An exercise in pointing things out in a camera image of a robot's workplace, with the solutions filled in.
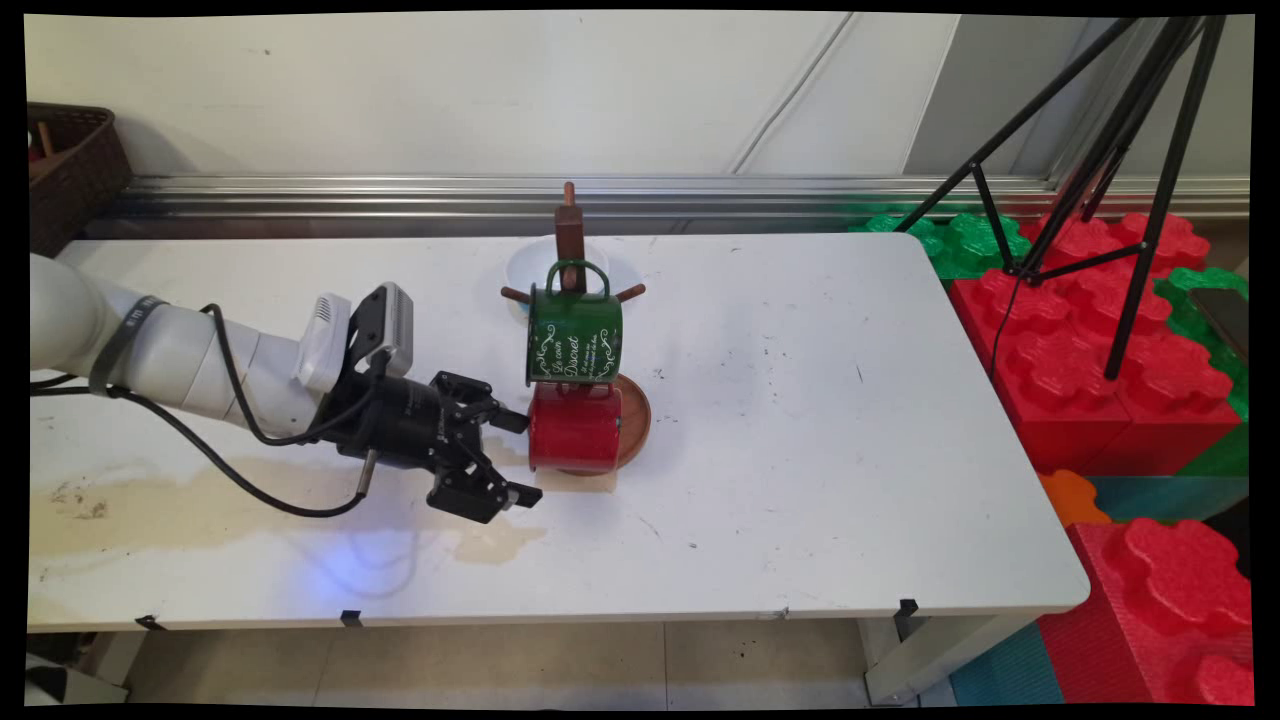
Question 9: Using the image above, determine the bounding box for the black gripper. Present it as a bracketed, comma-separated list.
[318, 370, 544, 525]

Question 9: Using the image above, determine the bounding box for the red speckled enamel mug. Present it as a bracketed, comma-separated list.
[527, 380, 625, 474]

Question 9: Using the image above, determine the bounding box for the green printed enamel mug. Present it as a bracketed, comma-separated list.
[525, 260, 624, 388]

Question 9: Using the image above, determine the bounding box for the brown wooden mug tree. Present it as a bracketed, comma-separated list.
[500, 181, 652, 477]

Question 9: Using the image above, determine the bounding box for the dark brown wicker basket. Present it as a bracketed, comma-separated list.
[28, 102, 134, 259]

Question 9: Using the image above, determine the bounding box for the white table leg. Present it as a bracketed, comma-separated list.
[862, 615, 1041, 707]

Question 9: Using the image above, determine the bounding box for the green foam building block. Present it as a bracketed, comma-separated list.
[850, 205, 1031, 281]
[1155, 265, 1251, 476]

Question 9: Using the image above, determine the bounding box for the teal foam floor mat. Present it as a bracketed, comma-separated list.
[948, 622, 1066, 706]

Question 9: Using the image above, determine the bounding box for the orange foam building block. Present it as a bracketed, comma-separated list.
[1037, 470, 1113, 529]

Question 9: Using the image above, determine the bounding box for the red foam building block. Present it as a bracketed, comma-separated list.
[948, 212, 1243, 476]
[1040, 518, 1254, 706]

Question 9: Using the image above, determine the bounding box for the teal foam building block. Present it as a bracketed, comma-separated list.
[1085, 475, 1251, 523]

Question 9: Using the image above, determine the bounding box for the black tripod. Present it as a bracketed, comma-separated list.
[893, 15, 1229, 381]

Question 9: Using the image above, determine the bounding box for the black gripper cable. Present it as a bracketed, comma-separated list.
[28, 372, 381, 520]

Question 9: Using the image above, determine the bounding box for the black camera cable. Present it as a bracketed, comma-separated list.
[200, 303, 396, 448]

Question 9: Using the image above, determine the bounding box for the aluminium wall rail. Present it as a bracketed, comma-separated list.
[100, 175, 1251, 239]

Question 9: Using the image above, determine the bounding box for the white wall cable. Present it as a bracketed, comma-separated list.
[725, 15, 856, 176]

